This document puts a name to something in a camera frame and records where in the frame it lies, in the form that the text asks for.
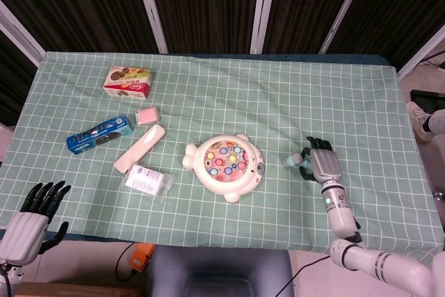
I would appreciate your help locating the black box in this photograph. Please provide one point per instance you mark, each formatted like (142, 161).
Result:
(429, 97)

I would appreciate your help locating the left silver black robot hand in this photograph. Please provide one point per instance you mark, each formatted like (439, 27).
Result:
(22, 238)

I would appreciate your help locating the blue Oreo cookie box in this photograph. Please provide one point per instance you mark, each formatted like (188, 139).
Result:
(97, 134)

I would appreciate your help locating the green checked tablecloth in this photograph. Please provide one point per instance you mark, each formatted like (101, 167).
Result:
(243, 102)

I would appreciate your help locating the orange device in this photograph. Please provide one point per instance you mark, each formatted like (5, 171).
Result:
(140, 258)

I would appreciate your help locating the white metal partition post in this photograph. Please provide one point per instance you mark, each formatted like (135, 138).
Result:
(264, 8)
(422, 53)
(21, 32)
(151, 8)
(344, 8)

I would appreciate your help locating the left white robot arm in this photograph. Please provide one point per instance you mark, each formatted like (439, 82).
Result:
(9, 273)

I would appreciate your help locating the dark ribbed partition panel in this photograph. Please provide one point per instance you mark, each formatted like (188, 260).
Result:
(400, 5)
(208, 5)
(306, 5)
(80, 5)

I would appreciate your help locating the white tissue pack clear wrap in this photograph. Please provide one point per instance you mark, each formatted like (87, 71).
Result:
(146, 182)

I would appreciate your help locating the pink white wrapped pack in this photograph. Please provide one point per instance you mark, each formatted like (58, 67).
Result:
(147, 116)

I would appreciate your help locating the long beige plastic case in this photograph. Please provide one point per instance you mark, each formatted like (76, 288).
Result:
(139, 149)

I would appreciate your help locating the red white cookie box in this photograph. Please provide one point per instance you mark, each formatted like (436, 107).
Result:
(127, 83)

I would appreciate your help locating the small teal object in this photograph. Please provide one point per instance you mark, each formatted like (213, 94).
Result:
(292, 161)

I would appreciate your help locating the white sneaker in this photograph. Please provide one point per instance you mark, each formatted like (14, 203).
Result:
(419, 119)

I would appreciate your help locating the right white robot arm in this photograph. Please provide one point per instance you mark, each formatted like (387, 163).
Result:
(339, 213)

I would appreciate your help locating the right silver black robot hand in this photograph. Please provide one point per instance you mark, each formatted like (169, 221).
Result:
(327, 166)

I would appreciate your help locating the person's leg grey trousers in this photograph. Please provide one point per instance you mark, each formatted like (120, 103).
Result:
(438, 121)

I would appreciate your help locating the white whack-a-mole toy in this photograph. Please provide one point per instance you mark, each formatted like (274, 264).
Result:
(222, 163)

